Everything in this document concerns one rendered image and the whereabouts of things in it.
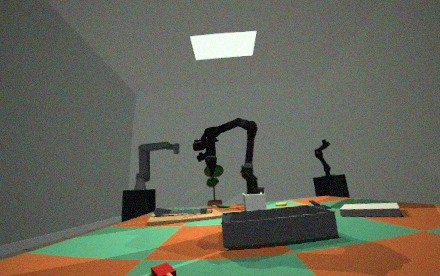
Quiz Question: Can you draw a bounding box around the light wooden board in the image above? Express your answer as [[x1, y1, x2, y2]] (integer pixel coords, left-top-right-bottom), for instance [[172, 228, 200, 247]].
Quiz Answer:
[[146, 209, 223, 226]]

